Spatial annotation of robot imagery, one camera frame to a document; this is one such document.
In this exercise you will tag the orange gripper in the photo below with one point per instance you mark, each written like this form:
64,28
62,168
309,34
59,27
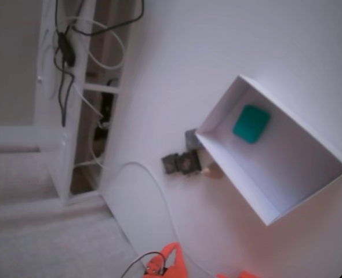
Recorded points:
173,262

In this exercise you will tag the green rounded cube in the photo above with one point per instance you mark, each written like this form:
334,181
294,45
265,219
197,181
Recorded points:
250,124

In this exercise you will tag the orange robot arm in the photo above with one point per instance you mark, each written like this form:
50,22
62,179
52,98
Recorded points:
246,274

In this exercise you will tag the white cardboard box bin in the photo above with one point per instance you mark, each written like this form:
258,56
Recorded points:
290,173

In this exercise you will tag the small black clear-lid case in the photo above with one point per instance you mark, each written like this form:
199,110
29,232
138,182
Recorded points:
168,164
188,163

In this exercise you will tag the white shelf frame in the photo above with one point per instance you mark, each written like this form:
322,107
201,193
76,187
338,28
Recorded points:
65,162

